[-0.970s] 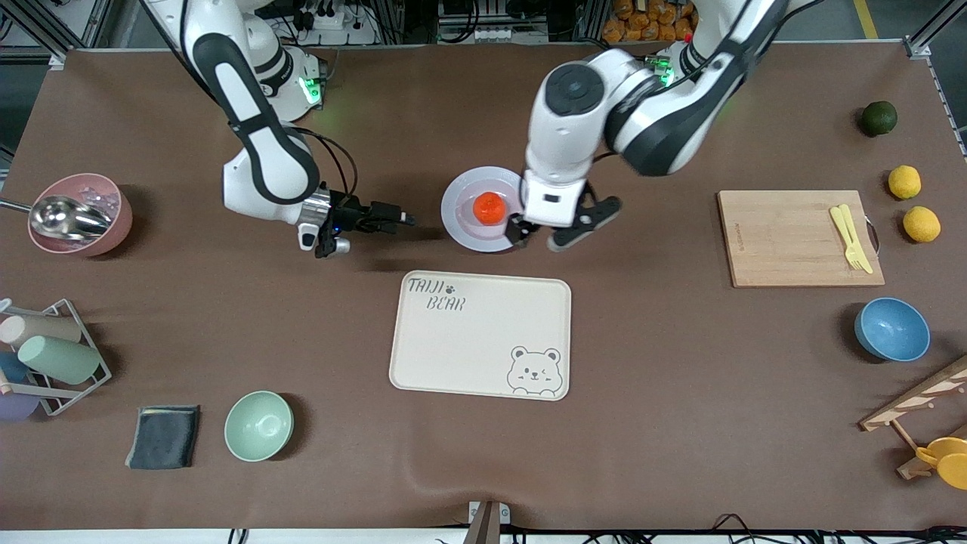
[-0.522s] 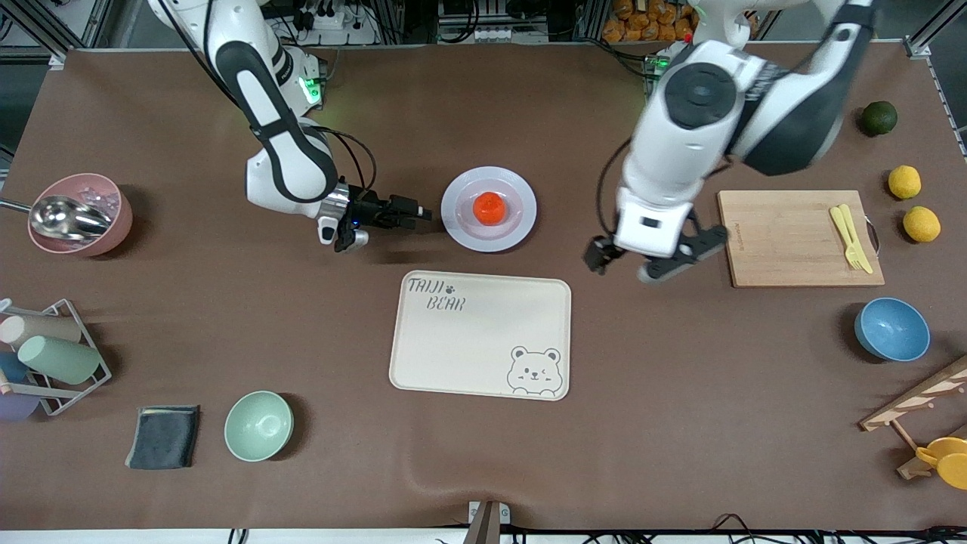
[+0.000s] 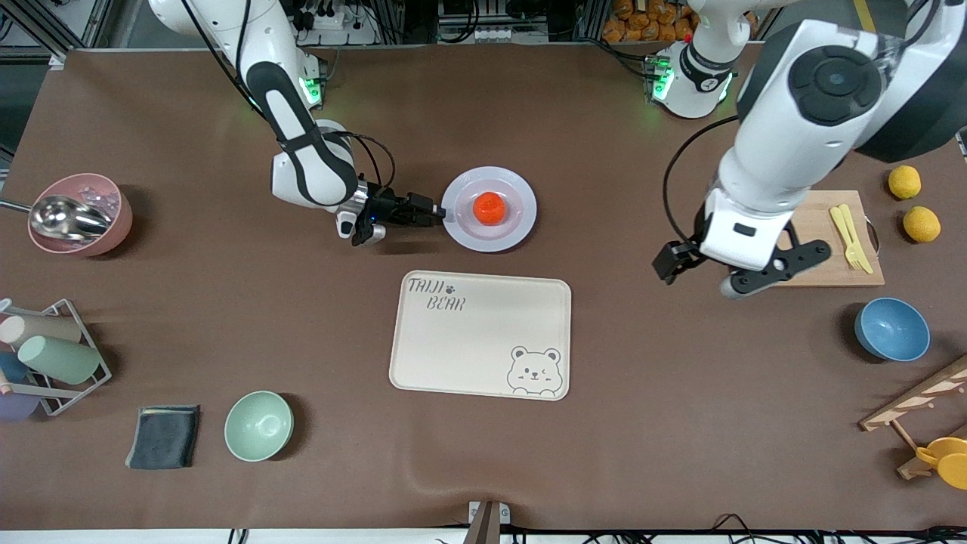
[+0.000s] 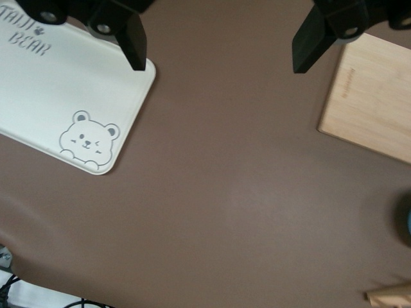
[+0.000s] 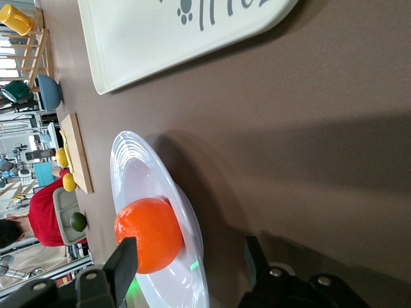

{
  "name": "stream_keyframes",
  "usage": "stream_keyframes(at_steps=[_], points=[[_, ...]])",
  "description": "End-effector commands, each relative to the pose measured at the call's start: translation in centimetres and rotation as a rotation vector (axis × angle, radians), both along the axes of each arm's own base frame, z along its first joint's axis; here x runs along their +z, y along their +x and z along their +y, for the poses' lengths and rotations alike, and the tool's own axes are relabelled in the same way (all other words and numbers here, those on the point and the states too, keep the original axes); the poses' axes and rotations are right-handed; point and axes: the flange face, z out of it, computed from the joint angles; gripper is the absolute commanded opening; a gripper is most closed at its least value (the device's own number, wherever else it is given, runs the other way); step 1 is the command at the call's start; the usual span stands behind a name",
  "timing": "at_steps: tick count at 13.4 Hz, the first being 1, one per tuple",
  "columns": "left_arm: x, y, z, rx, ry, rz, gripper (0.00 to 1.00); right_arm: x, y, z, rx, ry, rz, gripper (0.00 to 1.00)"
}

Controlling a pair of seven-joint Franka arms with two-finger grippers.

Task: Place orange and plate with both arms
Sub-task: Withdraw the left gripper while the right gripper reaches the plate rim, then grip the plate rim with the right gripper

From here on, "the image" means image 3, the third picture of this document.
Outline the orange fruit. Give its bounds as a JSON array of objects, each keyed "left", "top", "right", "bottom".
[{"left": 472, "top": 192, "right": 508, "bottom": 227}]

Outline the white round plate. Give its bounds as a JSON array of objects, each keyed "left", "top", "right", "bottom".
[{"left": 441, "top": 166, "right": 538, "bottom": 253}]

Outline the purple cup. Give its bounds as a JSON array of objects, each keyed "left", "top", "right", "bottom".
[{"left": 0, "top": 389, "right": 42, "bottom": 422}]

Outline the dark grey folded cloth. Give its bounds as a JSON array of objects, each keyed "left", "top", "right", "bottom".
[{"left": 125, "top": 405, "right": 202, "bottom": 471}]

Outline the yellow plastic cup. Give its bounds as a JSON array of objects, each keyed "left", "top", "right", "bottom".
[{"left": 916, "top": 436, "right": 967, "bottom": 490}]

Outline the yellow plastic knife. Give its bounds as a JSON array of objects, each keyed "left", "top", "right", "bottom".
[{"left": 839, "top": 204, "right": 875, "bottom": 275}]

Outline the pink bowl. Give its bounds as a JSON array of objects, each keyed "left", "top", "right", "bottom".
[{"left": 28, "top": 173, "right": 134, "bottom": 258}]

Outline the pile of orange buns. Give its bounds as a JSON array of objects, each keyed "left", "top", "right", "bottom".
[{"left": 602, "top": 0, "right": 700, "bottom": 43}]

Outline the yellow lemon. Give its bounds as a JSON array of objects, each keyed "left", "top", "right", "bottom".
[
  {"left": 903, "top": 206, "right": 942, "bottom": 243},
  {"left": 888, "top": 165, "right": 922, "bottom": 200}
]

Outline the grey wire cup rack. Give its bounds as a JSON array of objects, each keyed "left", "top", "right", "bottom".
[{"left": 0, "top": 298, "right": 113, "bottom": 417}]

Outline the wooden cutting board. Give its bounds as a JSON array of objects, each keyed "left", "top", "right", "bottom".
[{"left": 765, "top": 190, "right": 885, "bottom": 289}]

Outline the shiny metal scoop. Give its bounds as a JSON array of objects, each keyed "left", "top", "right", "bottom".
[{"left": 0, "top": 196, "right": 114, "bottom": 241}]

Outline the white power strip with plugs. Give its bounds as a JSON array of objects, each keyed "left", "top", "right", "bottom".
[{"left": 301, "top": 6, "right": 378, "bottom": 45}]

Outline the wooden rack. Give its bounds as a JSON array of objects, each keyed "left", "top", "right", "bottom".
[{"left": 859, "top": 355, "right": 967, "bottom": 481}]

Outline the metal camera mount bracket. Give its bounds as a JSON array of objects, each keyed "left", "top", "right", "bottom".
[{"left": 462, "top": 500, "right": 511, "bottom": 544}]

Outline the yellow plastic fork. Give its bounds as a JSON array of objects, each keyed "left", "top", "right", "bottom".
[{"left": 830, "top": 206, "right": 864, "bottom": 271}]

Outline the beige cup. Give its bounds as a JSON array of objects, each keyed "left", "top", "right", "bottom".
[{"left": 0, "top": 314, "right": 82, "bottom": 348}]

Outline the blue cup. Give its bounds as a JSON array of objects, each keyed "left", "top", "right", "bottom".
[{"left": 0, "top": 350, "right": 31, "bottom": 384}]

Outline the green cup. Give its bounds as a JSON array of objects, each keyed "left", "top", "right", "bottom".
[{"left": 17, "top": 335, "right": 102, "bottom": 385}]

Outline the light green bowl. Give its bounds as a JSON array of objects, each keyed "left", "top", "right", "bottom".
[{"left": 224, "top": 390, "right": 294, "bottom": 462}]

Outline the white empty power strip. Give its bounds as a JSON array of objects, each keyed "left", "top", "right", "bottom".
[{"left": 474, "top": 27, "right": 550, "bottom": 43}]

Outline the blue bowl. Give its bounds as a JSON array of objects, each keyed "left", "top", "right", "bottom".
[{"left": 854, "top": 297, "right": 931, "bottom": 363}]

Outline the cream tray with bear print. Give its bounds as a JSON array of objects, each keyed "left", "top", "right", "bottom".
[{"left": 389, "top": 270, "right": 572, "bottom": 401}]

